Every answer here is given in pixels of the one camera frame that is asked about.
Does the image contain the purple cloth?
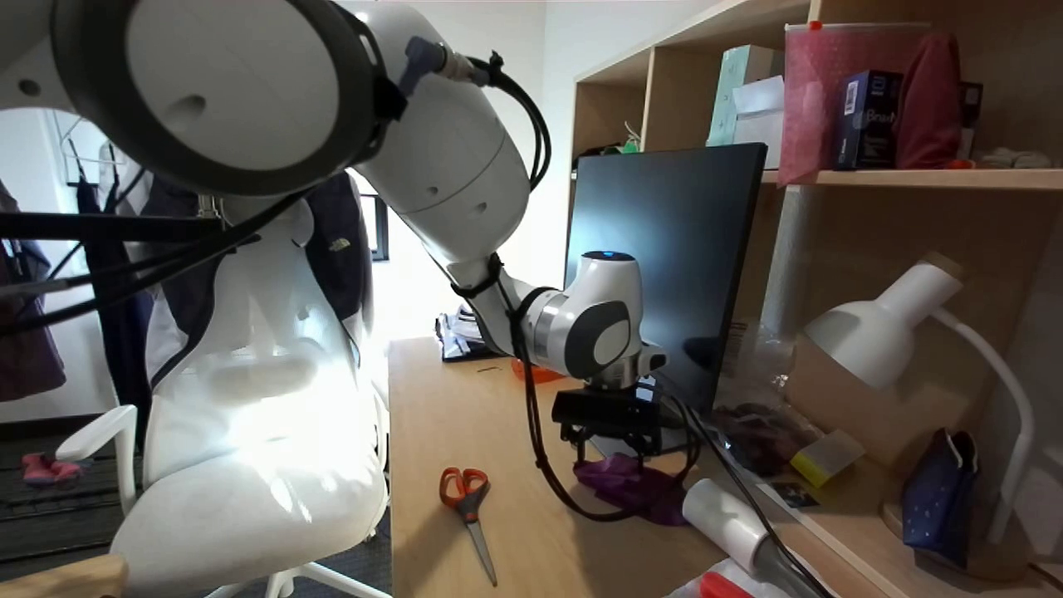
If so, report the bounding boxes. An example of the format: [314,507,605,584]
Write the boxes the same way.
[575,450,685,525]

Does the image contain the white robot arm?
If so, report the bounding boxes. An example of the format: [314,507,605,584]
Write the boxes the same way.
[0,0,650,382]

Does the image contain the white desk lamp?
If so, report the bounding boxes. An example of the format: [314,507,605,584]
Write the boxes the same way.
[801,259,1041,545]

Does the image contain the orange plastic item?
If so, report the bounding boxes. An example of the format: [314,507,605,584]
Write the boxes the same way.
[513,360,565,386]

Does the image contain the folded grey clothes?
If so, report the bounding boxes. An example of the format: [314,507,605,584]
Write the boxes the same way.
[437,309,494,363]

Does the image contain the black computer monitor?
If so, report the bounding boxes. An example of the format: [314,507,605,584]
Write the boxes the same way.
[565,144,769,408]

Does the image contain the white lint roller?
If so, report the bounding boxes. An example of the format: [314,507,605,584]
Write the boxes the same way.
[682,479,829,598]

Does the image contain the teal box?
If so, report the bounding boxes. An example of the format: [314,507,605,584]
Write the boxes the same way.
[709,42,775,146]

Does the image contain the yellow sticky notes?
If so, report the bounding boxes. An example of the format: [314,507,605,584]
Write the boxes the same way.
[790,433,865,488]

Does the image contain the plastic package with red item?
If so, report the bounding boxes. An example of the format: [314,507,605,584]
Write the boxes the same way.
[668,559,780,598]

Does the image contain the dark jacket on chair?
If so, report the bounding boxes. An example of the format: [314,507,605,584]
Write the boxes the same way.
[77,164,379,367]

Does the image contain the wooden bookshelf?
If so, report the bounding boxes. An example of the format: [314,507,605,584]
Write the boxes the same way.
[568,0,1063,598]

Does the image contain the dark blue box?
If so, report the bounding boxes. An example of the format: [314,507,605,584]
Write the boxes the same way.
[839,70,902,170]

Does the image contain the dark red pouch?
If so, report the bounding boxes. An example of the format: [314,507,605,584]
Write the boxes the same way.
[896,33,964,170]

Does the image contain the dark blue starry pouch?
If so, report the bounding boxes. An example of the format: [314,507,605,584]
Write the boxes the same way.
[902,433,980,563]

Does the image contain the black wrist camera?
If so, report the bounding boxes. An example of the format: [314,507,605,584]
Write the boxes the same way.
[552,386,687,455]

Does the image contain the red handled scissors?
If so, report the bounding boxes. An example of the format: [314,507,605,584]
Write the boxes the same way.
[439,469,499,584]

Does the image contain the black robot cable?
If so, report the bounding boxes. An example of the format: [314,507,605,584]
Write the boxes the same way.
[486,52,726,525]

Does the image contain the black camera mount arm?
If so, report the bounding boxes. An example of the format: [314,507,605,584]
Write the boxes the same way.
[0,213,225,242]

